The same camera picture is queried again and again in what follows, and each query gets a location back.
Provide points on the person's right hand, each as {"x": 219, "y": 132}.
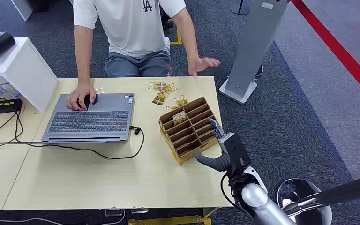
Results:
{"x": 77, "y": 94}

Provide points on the person's left hand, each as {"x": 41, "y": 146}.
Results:
{"x": 198, "y": 65}

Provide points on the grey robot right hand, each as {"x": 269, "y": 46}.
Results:
{"x": 217, "y": 163}

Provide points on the black computer mouse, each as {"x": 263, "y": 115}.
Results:
{"x": 88, "y": 101}

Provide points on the person's right forearm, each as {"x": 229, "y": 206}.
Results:
{"x": 83, "y": 68}

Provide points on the person's left forearm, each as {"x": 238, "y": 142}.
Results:
{"x": 189, "y": 45}

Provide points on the person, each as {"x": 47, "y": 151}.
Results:
{"x": 133, "y": 28}

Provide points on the grey laptop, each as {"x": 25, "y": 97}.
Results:
{"x": 90, "y": 124}

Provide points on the white cabinet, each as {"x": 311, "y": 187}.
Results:
{"x": 27, "y": 74}

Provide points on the grey kiosk pillar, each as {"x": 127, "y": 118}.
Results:
{"x": 254, "y": 46}

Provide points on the round dark stand base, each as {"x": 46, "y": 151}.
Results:
{"x": 240, "y": 9}

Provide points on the black power adapter yellow labels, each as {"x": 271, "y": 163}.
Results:
{"x": 4, "y": 106}

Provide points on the round chrome stand base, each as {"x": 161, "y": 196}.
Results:
{"x": 295, "y": 189}

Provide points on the white furniture panel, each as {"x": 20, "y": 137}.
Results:
{"x": 23, "y": 7}

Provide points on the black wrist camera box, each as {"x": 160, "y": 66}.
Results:
{"x": 236, "y": 152}

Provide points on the yellow floor frame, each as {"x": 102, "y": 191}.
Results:
{"x": 167, "y": 221}

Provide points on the metal table bracket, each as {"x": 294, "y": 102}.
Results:
{"x": 113, "y": 212}
{"x": 139, "y": 211}

